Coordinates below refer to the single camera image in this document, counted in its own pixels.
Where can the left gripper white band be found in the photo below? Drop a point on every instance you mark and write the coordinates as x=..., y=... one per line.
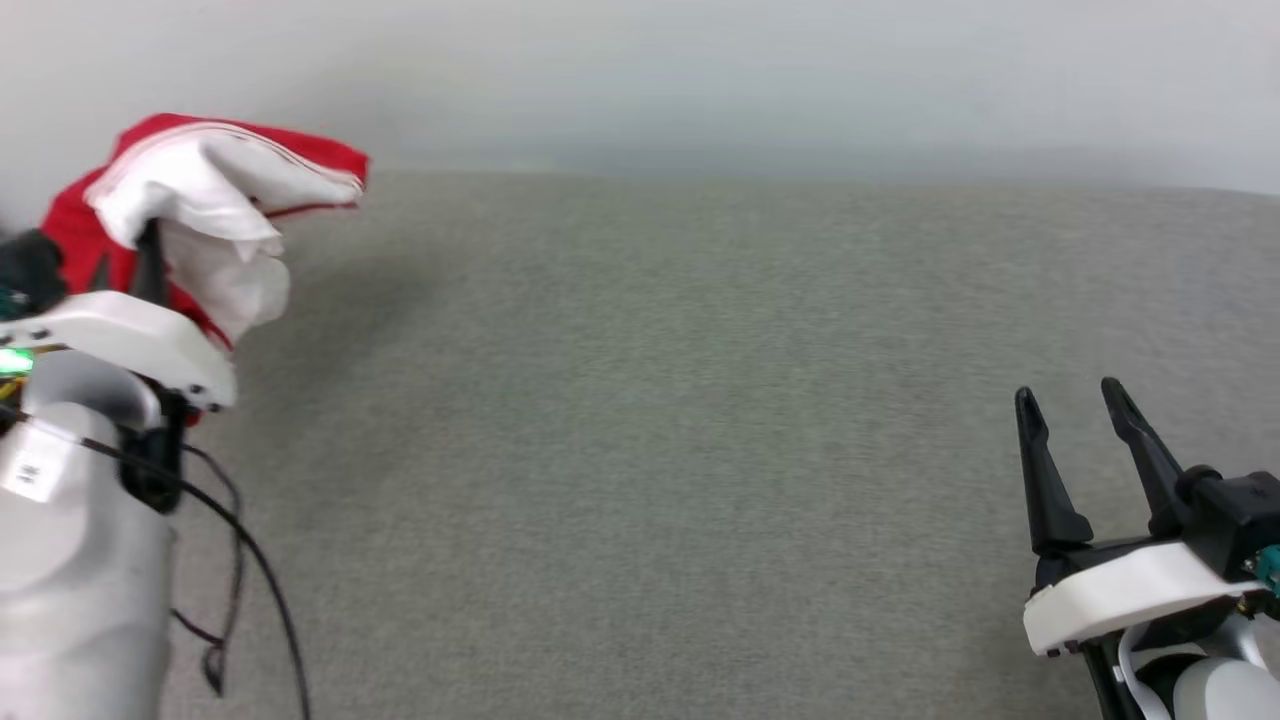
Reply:
x=130, y=335

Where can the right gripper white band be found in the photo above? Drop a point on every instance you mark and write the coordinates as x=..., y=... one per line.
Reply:
x=1120, y=595

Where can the red and white basketball jersey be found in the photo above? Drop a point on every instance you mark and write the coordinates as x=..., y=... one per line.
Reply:
x=220, y=180

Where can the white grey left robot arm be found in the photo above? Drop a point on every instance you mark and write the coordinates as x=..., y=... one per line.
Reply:
x=70, y=600

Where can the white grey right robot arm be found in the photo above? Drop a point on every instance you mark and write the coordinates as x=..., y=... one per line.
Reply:
x=1220, y=695

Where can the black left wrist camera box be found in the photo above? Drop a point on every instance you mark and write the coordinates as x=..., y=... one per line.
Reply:
x=30, y=265

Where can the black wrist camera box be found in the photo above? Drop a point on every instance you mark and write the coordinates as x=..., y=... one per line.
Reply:
x=30, y=265
x=1235, y=520

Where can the teal left camera connector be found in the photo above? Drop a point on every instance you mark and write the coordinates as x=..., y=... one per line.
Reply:
x=10, y=302

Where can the teal camera connector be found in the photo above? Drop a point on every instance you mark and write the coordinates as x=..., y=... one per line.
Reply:
x=1270, y=568
x=10, y=302

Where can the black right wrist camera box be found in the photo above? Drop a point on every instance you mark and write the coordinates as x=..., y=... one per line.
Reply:
x=1235, y=520

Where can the teal right camera connector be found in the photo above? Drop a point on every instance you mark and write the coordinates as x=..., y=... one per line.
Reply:
x=1270, y=568

